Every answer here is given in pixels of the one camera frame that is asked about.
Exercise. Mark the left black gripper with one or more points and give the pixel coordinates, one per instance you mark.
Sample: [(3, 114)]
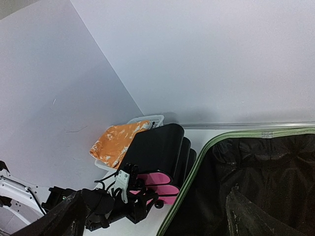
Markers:
[(136, 209)]

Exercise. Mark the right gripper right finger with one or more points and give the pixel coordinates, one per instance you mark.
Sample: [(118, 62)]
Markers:
[(278, 210)]

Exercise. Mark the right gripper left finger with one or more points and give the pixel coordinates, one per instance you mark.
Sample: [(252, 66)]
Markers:
[(66, 219)]

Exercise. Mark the black pink drawer organizer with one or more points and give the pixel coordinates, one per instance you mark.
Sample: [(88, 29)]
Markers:
[(160, 159)]

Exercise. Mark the green hard-shell suitcase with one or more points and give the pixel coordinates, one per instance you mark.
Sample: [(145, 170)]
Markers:
[(249, 159)]

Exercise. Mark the orange snack bag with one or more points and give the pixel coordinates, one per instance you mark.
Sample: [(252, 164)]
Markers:
[(118, 145)]

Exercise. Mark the white perforated plastic basket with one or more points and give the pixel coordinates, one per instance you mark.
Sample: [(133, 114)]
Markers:
[(145, 120)]

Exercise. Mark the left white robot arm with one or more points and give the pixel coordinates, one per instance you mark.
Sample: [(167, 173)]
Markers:
[(14, 192)]

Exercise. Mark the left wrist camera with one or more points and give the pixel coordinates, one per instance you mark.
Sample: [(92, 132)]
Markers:
[(109, 203)]

